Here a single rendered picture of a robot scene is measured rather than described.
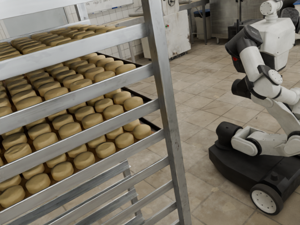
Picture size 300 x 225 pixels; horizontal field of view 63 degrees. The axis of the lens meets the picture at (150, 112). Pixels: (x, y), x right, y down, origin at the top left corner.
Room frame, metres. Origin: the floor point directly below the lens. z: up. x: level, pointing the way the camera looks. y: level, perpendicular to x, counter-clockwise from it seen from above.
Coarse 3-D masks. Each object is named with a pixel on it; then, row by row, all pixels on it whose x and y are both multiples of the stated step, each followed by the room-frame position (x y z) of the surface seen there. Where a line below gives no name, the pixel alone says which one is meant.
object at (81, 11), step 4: (76, 4) 0.93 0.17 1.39; (80, 4) 0.93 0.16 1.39; (84, 4) 0.94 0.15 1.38; (76, 8) 0.94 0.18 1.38; (80, 8) 0.93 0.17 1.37; (84, 8) 0.94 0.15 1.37; (76, 12) 0.95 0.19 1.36; (80, 12) 0.93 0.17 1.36; (84, 12) 0.94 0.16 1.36; (80, 16) 0.93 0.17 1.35; (84, 16) 0.93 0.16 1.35; (80, 20) 0.93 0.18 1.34; (124, 160) 0.93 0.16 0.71; (124, 172) 0.93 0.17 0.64; (128, 172) 0.94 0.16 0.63; (124, 176) 0.94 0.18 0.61; (132, 188) 0.93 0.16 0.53; (132, 200) 0.93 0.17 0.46; (136, 200) 0.94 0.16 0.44; (136, 212) 0.93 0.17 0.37; (140, 212) 0.94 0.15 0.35
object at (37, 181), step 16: (128, 128) 0.62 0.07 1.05; (144, 128) 0.59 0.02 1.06; (96, 144) 0.56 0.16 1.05; (112, 144) 0.54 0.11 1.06; (128, 144) 0.54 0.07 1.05; (48, 160) 0.52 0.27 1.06; (64, 160) 0.53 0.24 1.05; (80, 160) 0.49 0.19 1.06; (96, 160) 0.51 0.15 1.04; (16, 176) 0.48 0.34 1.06; (32, 176) 0.47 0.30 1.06; (48, 176) 0.46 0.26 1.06; (64, 176) 0.46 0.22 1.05; (0, 192) 0.46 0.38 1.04; (16, 192) 0.42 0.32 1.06; (32, 192) 0.43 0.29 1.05; (0, 208) 0.40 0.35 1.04
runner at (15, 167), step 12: (144, 108) 0.54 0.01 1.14; (156, 108) 0.55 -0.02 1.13; (108, 120) 0.49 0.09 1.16; (120, 120) 0.50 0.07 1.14; (132, 120) 0.52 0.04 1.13; (84, 132) 0.46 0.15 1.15; (96, 132) 0.48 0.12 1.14; (108, 132) 0.49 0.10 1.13; (60, 144) 0.44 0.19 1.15; (72, 144) 0.45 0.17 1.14; (24, 156) 0.41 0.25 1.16; (36, 156) 0.41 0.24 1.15; (48, 156) 0.42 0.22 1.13; (0, 168) 0.39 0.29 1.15; (12, 168) 0.39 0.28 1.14; (24, 168) 0.40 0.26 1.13; (0, 180) 0.38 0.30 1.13
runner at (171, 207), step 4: (168, 204) 0.57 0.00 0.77; (172, 204) 0.55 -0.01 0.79; (164, 208) 0.54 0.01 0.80; (168, 208) 0.54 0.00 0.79; (172, 208) 0.55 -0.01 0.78; (176, 208) 0.56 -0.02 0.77; (160, 212) 0.53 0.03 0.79; (164, 212) 0.53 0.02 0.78; (168, 212) 0.54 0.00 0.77; (152, 216) 0.54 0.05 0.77; (156, 216) 0.52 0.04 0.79; (160, 216) 0.53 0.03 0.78; (164, 216) 0.53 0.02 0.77; (148, 220) 0.51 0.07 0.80; (152, 220) 0.51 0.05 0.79; (156, 220) 0.52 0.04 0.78; (140, 224) 0.52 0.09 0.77; (144, 224) 0.50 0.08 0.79; (148, 224) 0.51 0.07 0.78; (152, 224) 0.51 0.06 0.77
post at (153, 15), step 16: (144, 0) 0.54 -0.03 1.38; (160, 0) 0.54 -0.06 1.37; (144, 16) 0.55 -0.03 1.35; (160, 16) 0.54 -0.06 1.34; (160, 32) 0.54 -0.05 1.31; (160, 48) 0.53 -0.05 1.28; (160, 64) 0.53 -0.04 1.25; (160, 80) 0.53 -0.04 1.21; (160, 96) 0.54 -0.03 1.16; (176, 112) 0.54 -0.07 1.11; (176, 128) 0.54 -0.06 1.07; (176, 144) 0.54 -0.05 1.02; (176, 160) 0.53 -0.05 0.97; (176, 176) 0.53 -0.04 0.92; (176, 192) 0.54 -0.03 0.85
